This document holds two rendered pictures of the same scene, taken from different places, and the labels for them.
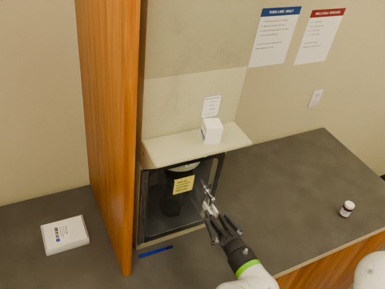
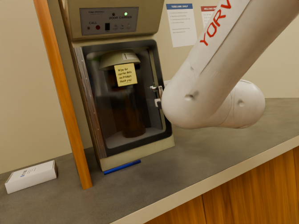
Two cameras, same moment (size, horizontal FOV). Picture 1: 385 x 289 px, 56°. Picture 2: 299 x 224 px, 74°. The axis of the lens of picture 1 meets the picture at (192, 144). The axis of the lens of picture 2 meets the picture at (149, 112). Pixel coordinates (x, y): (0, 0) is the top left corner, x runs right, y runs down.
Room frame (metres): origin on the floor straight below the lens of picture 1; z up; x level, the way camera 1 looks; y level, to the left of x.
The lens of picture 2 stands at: (0.13, -0.17, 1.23)
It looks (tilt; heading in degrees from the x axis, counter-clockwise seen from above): 8 degrees down; 9
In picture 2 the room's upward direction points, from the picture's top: 11 degrees counter-clockwise
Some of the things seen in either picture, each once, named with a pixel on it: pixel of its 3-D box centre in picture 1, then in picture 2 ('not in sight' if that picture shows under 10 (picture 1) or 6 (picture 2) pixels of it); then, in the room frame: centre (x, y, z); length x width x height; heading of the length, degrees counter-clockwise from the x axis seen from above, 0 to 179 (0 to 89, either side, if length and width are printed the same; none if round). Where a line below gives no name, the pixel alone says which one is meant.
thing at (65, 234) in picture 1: (65, 234); (33, 175); (0.79, 0.43, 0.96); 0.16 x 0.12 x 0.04; 122
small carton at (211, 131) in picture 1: (211, 131); not in sight; (0.85, -0.05, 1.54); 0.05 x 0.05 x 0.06; 19
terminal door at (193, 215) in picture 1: (180, 199); (129, 96); (0.87, 0.01, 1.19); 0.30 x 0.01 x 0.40; 122
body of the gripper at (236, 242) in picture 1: (231, 242); not in sight; (0.75, -0.19, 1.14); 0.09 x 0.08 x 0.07; 32
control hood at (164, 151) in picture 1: (196, 153); (118, 17); (0.83, -0.02, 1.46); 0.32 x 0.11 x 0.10; 122
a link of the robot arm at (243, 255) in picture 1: (243, 260); not in sight; (0.69, -0.23, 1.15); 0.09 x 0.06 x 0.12; 122
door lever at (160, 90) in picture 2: (208, 202); (159, 97); (0.90, -0.10, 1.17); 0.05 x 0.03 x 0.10; 32
